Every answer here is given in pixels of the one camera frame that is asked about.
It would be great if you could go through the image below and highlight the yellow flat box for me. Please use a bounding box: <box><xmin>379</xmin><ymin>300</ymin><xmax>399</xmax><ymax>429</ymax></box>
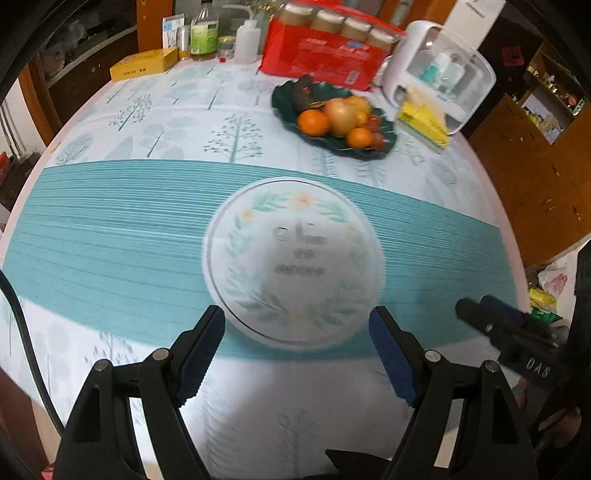
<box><xmin>110</xmin><ymin>46</ymin><xmax>178</xmax><ymax>83</ymax></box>

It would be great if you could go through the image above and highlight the yellow green packet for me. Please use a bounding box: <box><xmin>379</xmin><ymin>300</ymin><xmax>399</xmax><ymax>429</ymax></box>
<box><xmin>529</xmin><ymin>288</ymin><xmax>561</xmax><ymax>321</ymax></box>

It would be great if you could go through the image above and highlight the yellow tissue pack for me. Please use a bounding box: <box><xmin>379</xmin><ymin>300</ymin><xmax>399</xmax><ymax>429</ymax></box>
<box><xmin>398</xmin><ymin>90</ymin><xmax>451</xmax><ymax>149</ymax></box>

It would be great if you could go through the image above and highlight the orange wooden glass door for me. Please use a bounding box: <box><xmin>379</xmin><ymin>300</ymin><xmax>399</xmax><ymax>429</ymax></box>
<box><xmin>369</xmin><ymin>0</ymin><xmax>462</xmax><ymax>33</ymax></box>

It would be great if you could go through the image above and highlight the white red plastic bag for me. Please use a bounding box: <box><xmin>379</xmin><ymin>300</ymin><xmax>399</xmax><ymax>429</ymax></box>
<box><xmin>538</xmin><ymin>263</ymin><xmax>575</xmax><ymax>296</ymax></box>

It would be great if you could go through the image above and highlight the green label bottle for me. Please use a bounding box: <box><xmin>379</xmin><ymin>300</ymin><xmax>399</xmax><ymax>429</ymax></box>
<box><xmin>190</xmin><ymin>4</ymin><xmax>219</xmax><ymax>62</ymax></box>

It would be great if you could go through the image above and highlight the white storage box clear lid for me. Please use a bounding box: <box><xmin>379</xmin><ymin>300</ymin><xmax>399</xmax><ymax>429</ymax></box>
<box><xmin>379</xmin><ymin>20</ymin><xmax>497</xmax><ymax>134</ymax></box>

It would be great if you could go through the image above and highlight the dark wooden cabinet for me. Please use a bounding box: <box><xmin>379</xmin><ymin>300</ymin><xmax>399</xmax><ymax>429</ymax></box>
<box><xmin>18</xmin><ymin>0</ymin><xmax>139</xmax><ymax>144</ymax></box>

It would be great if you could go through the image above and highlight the black cable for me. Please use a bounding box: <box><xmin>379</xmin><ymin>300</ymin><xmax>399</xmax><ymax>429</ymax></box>
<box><xmin>0</xmin><ymin>270</ymin><xmax>65</xmax><ymax>437</ymax></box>

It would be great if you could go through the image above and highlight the dark overripe banana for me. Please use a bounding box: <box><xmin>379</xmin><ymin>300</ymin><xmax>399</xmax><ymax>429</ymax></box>
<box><xmin>290</xmin><ymin>76</ymin><xmax>324</xmax><ymax>112</ymax></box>

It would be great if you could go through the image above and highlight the tree print tablecloth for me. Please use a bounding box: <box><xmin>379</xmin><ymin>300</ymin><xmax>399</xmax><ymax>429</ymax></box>
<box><xmin>0</xmin><ymin>60</ymin><xmax>532</xmax><ymax>480</ymax></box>

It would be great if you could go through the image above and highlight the wooden shelf with items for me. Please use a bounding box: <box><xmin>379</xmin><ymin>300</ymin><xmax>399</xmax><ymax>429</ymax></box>
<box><xmin>512</xmin><ymin>41</ymin><xmax>587</xmax><ymax>144</ymax></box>

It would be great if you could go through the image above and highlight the yellow red apple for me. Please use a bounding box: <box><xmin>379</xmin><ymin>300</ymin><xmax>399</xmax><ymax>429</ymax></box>
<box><xmin>322</xmin><ymin>98</ymin><xmax>358</xmax><ymax>138</ymax></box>

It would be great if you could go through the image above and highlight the person's right hand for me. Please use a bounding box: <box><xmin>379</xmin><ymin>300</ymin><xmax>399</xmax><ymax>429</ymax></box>
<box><xmin>516</xmin><ymin>378</ymin><xmax>583</xmax><ymax>450</ymax></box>

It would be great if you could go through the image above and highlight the clear cosmetic bottle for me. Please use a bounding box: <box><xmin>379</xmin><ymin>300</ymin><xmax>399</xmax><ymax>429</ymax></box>
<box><xmin>441</xmin><ymin>53</ymin><xmax>467</xmax><ymax>90</ymax></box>

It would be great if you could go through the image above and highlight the red wall decoration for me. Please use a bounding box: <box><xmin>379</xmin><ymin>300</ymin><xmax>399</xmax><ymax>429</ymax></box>
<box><xmin>501</xmin><ymin>44</ymin><xmax>525</xmax><ymax>70</ymax></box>

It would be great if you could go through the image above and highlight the dark green scalloped plate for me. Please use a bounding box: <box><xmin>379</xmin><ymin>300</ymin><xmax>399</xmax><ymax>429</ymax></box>
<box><xmin>270</xmin><ymin>78</ymin><xmax>399</xmax><ymax>160</ymax></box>

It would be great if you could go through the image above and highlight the brown jar with white lid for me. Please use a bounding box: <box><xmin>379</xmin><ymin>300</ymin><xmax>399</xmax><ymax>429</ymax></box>
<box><xmin>368</xmin><ymin>28</ymin><xmax>399</xmax><ymax>49</ymax></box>
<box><xmin>279</xmin><ymin>2</ymin><xmax>317</xmax><ymax>24</ymax></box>
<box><xmin>342</xmin><ymin>17</ymin><xmax>372</xmax><ymax>40</ymax></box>
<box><xmin>313</xmin><ymin>10</ymin><xmax>345</xmax><ymax>31</ymax></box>

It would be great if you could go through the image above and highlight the white floral plate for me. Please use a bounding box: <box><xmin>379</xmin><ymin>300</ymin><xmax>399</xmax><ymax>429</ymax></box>
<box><xmin>203</xmin><ymin>178</ymin><xmax>385</xmax><ymax>346</ymax></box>

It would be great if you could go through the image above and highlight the red jar pack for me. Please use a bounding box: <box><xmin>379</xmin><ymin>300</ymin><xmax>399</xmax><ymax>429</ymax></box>
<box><xmin>257</xmin><ymin>0</ymin><xmax>407</xmax><ymax>92</ymax></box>

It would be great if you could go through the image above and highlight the white squeeze bottle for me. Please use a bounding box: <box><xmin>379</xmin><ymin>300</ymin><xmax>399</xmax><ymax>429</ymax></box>
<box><xmin>222</xmin><ymin>4</ymin><xmax>260</xmax><ymax>64</ymax></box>

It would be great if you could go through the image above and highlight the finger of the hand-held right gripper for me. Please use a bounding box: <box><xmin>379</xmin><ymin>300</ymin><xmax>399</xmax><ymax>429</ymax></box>
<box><xmin>456</xmin><ymin>298</ymin><xmax>505</xmax><ymax>343</ymax></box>
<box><xmin>480</xmin><ymin>295</ymin><xmax>554</xmax><ymax>332</ymax></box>

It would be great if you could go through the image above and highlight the white blue small box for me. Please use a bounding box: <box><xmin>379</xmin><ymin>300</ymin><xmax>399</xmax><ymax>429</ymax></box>
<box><xmin>163</xmin><ymin>14</ymin><xmax>186</xmax><ymax>49</ymax></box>

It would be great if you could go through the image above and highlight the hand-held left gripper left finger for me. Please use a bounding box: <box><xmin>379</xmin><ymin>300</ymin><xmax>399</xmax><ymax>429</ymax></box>
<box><xmin>54</xmin><ymin>305</ymin><xmax>227</xmax><ymax>480</ymax></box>

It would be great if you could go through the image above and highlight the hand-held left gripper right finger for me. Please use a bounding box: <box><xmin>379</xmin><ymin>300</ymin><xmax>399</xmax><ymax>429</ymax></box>
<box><xmin>368</xmin><ymin>305</ymin><xmax>540</xmax><ymax>480</ymax></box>

